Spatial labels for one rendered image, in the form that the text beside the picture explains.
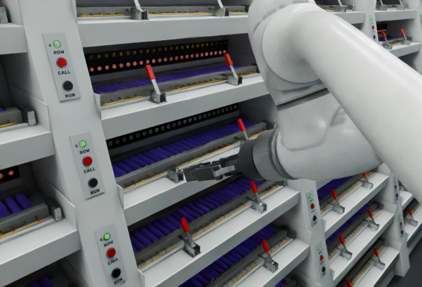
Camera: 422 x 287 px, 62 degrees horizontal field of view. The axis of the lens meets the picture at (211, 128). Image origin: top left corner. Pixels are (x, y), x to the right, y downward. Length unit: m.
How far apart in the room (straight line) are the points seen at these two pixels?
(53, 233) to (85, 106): 0.24
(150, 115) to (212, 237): 0.37
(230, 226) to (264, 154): 0.46
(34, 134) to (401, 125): 0.58
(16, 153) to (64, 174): 0.09
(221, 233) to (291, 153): 0.49
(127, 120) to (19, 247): 0.30
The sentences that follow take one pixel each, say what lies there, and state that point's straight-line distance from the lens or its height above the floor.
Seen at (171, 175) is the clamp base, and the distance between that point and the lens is 0.84.
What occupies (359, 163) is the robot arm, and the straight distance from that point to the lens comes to 0.50.
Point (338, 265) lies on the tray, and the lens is 1.50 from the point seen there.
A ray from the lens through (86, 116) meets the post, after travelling 0.71.
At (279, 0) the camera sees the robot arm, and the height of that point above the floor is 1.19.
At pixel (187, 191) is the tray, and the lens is 0.85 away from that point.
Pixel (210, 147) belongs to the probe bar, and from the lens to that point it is 0.97.
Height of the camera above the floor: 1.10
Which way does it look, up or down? 7 degrees down
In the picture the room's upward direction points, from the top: 12 degrees counter-clockwise
